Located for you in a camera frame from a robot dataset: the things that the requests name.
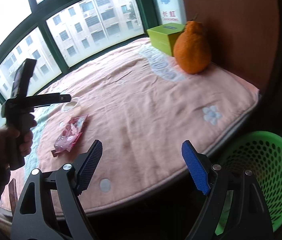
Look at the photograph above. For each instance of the green plastic basket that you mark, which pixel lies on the green plastic basket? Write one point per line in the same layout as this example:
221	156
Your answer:
260	152

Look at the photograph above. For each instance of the orange citrus fruit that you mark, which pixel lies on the orange citrus fruit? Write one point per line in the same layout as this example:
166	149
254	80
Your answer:
192	50

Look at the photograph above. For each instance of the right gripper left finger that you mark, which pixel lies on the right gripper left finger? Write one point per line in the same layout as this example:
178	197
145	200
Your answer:
49	207

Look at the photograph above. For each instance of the dark green window frame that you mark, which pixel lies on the dark green window frame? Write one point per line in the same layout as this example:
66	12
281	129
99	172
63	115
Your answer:
61	35

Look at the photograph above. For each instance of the person left hand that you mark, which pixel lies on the person left hand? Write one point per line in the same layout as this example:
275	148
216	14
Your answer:
8	136

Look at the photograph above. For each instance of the pink snack wrapper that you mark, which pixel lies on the pink snack wrapper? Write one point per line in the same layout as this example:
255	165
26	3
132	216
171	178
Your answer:
69	136

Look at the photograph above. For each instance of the brown wooden cabinet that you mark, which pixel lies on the brown wooden cabinet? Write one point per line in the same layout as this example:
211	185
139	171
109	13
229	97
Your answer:
243	35

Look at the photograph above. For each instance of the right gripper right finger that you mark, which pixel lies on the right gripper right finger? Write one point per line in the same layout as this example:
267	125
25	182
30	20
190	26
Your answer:
235	207

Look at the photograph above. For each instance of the green tissue box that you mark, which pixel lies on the green tissue box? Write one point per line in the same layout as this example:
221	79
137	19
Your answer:
163	37

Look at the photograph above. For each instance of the pink blanket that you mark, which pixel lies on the pink blanket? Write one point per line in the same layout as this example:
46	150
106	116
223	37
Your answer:
141	106

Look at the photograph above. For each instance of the small clear plastic cup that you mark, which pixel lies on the small clear plastic cup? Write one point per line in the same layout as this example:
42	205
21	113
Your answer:
71	106

